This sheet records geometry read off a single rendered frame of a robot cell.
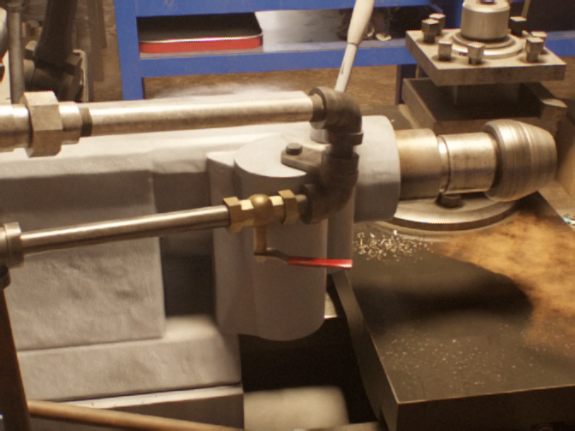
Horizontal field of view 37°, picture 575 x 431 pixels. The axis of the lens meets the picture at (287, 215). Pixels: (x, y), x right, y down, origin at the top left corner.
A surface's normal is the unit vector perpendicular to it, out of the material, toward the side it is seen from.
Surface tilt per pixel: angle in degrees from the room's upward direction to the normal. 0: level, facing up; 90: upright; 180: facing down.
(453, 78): 90
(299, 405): 6
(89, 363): 62
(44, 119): 57
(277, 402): 12
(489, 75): 90
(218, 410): 90
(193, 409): 90
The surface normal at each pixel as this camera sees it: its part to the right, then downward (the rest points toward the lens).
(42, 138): 0.43, 0.58
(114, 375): 0.14, 0.00
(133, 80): 0.15, 0.47
